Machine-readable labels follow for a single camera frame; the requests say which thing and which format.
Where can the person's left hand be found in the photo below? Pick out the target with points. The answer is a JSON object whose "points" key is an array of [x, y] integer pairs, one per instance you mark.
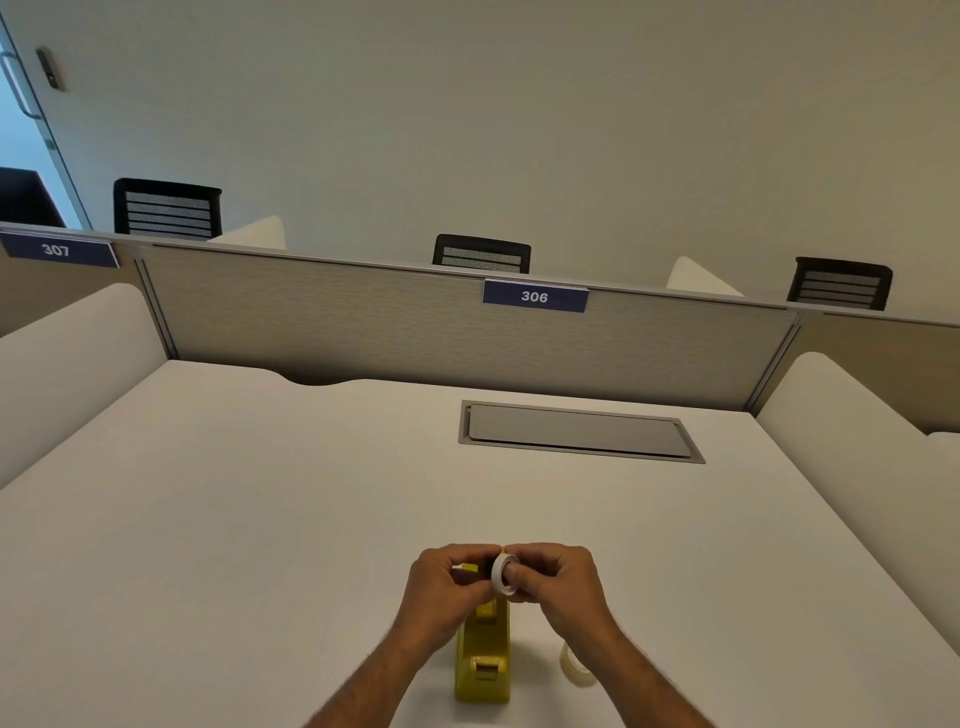
{"points": [[431, 592]]}

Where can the person's right hand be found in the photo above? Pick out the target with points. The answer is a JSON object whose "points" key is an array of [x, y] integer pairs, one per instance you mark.
{"points": [[570, 592]]}

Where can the person's left thumb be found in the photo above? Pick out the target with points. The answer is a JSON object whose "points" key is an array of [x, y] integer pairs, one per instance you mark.
{"points": [[466, 573]]}

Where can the person's right thumb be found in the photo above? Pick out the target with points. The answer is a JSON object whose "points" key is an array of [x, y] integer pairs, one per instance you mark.
{"points": [[514, 577]]}

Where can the white tape roll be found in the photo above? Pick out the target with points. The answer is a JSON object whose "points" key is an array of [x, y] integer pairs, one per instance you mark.
{"points": [[498, 576]]}

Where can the person's left forearm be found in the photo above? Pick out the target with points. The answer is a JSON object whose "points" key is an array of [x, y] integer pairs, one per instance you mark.
{"points": [[360, 686]]}

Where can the person's right forearm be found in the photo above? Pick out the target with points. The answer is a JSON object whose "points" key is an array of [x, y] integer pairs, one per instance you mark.
{"points": [[645, 686]]}

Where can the yellow tape dispenser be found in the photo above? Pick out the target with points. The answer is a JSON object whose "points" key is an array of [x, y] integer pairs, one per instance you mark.
{"points": [[481, 667]]}

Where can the clear tape roll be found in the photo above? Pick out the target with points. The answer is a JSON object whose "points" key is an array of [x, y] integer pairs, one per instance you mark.
{"points": [[576, 667]]}

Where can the wide beige desk partition panel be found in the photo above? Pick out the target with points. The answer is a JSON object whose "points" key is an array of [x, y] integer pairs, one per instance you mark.
{"points": [[450, 330]]}

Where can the blue number sign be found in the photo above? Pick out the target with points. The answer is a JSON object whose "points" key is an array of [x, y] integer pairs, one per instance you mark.
{"points": [[535, 296], [56, 250]]}

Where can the black mesh office chair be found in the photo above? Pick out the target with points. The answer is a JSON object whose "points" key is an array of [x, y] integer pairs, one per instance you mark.
{"points": [[169, 210], [481, 255], [844, 283]]}

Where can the white side divider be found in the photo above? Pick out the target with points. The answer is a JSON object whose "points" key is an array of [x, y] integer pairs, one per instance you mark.
{"points": [[697, 279], [862, 450], [67, 360], [255, 234]]}

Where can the dark furniture behind glass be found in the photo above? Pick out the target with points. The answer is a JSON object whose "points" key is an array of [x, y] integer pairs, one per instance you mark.
{"points": [[26, 196]]}

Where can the glass door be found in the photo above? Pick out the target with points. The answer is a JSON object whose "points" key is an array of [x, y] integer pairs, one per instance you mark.
{"points": [[30, 150]]}

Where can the grey wall card reader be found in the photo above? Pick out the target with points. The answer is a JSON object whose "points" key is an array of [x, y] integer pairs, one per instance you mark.
{"points": [[49, 69]]}

